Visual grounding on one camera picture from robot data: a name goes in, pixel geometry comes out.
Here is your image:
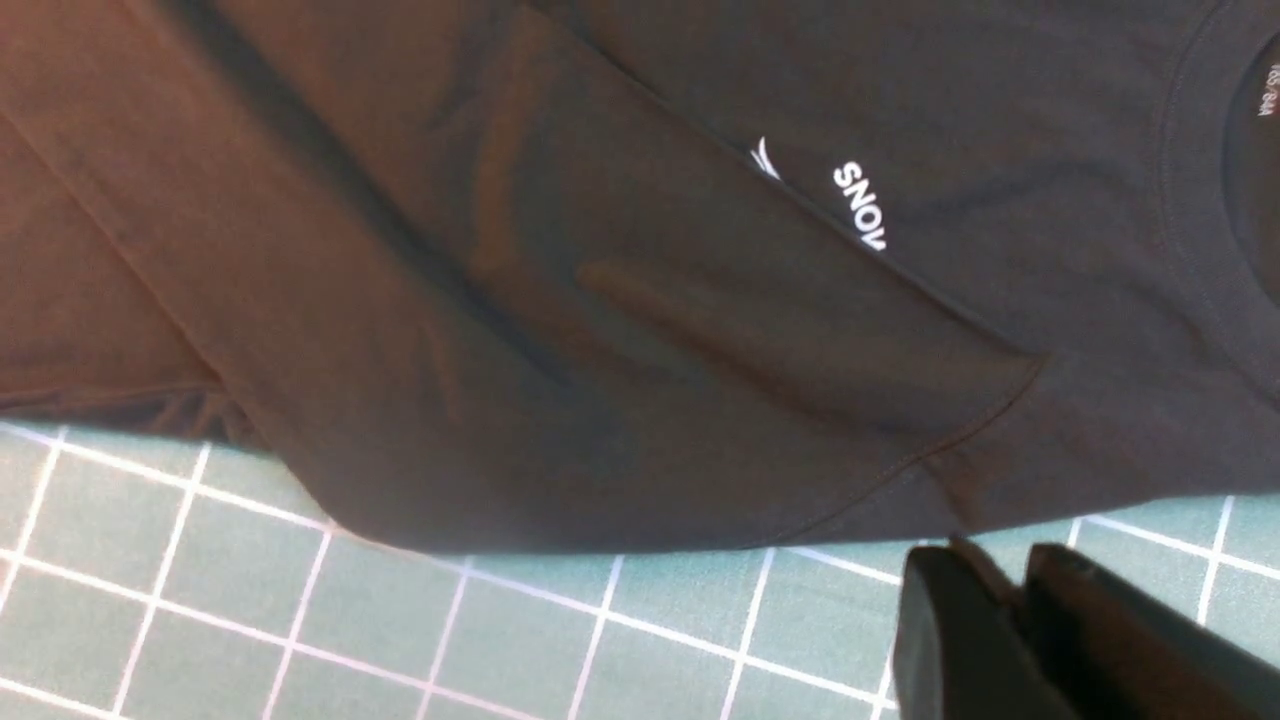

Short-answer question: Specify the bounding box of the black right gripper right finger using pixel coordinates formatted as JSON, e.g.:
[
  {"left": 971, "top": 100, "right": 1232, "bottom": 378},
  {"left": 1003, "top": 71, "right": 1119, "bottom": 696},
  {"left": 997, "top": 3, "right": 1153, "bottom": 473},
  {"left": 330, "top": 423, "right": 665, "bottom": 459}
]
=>
[{"left": 1021, "top": 544, "right": 1279, "bottom": 719}]

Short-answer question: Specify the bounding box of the dark gray long-sleeve shirt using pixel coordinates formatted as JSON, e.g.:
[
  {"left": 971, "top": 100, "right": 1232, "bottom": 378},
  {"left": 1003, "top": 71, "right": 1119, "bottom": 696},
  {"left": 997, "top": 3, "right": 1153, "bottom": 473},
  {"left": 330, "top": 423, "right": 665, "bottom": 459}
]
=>
[{"left": 3, "top": 1, "right": 1277, "bottom": 553}]

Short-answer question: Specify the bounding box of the green checkered table mat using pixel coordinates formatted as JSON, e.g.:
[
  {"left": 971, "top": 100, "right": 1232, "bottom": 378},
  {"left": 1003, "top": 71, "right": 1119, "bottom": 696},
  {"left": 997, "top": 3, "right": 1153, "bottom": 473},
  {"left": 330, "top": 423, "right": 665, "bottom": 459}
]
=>
[{"left": 0, "top": 420, "right": 1280, "bottom": 720}]

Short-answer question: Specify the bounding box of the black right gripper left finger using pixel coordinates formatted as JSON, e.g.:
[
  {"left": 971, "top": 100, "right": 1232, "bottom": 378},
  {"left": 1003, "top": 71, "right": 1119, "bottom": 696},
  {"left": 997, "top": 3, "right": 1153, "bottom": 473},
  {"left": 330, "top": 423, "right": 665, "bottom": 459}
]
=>
[{"left": 892, "top": 537, "right": 1082, "bottom": 719}]

